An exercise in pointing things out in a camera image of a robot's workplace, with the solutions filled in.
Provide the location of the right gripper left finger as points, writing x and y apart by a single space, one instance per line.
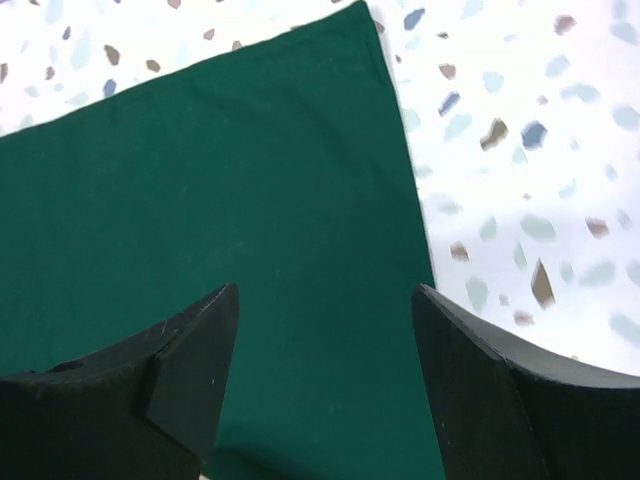
147 407

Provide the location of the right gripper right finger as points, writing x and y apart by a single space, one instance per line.
505 408

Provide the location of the green surgical cloth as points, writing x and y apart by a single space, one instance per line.
280 166

